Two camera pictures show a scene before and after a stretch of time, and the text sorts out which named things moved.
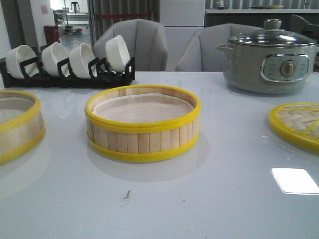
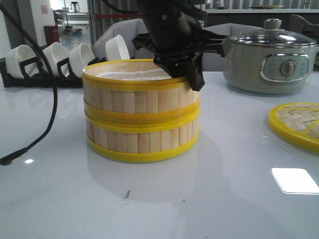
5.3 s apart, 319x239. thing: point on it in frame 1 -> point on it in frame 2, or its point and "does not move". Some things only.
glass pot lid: x=272 y=35 does not move
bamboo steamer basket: x=142 y=123 does not move
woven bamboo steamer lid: x=298 y=123 does not move
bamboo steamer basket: x=22 y=128 -> x=136 y=91
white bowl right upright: x=117 y=54 does not move
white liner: x=6 y=114 -> x=135 y=75
